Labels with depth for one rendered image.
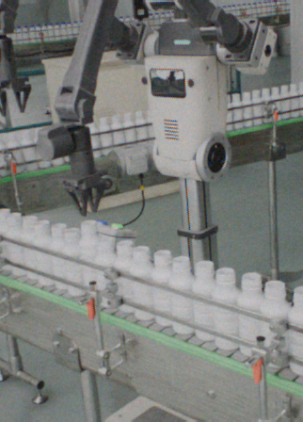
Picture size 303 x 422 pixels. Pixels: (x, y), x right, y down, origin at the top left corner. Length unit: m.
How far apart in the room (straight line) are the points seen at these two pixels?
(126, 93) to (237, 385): 4.43
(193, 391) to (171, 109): 0.96
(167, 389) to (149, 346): 0.10
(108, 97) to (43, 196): 2.64
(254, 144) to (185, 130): 1.44
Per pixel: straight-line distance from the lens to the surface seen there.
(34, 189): 3.03
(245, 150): 3.51
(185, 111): 2.11
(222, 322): 1.40
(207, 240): 2.30
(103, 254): 1.61
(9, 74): 2.00
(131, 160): 3.00
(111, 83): 5.60
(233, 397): 1.44
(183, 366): 1.50
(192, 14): 1.88
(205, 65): 2.09
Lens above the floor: 1.71
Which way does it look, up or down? 20 degrees down
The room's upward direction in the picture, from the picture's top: 5 degrees counter-clockwise
